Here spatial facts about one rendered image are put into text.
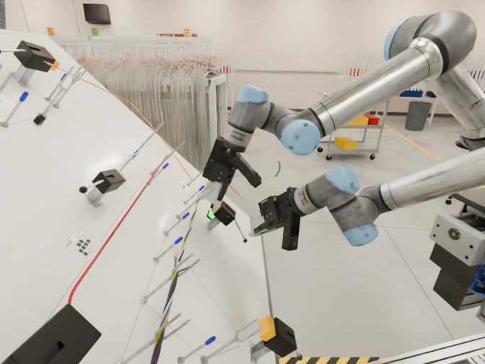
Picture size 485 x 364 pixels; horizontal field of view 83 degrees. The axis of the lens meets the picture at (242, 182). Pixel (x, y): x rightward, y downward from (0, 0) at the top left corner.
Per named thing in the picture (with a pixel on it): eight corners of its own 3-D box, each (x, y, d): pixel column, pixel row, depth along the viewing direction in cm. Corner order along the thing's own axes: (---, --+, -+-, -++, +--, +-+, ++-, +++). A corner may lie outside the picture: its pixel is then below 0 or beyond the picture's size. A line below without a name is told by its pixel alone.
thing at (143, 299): (149, 298, 51) (201, 256, 47) (146, 307, 49) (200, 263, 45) (141, 293, 50) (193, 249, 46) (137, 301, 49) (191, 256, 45)
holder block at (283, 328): (281, 381, 63) (315, 362, 60) (244, 357, 59) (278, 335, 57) (278, 361, 67) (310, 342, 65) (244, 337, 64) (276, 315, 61)
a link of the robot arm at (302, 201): (326, 209, 74) (311, 209, 68) (312, 215, 77) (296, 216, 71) (315, 184, 77) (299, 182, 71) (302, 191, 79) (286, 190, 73)
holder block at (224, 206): (226, 227, 83) (235, 219, 82) (212, 214, 81) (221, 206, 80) (226, 219, 87) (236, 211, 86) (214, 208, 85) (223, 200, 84)
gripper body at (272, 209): (271, 204, 87) (301, 187, 80) (280, 230, 83) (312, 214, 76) (255, 204, 81) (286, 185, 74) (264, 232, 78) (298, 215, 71)
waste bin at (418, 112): (429, 131, 644) (437, 104, 618) (410, 131, 640) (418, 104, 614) (416, 126, 685) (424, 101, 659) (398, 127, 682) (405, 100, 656)
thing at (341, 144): (361, 151, 502) (374, 88, 457) (376, 160, 456) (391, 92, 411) (308, 152, 493) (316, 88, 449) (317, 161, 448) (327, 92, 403)
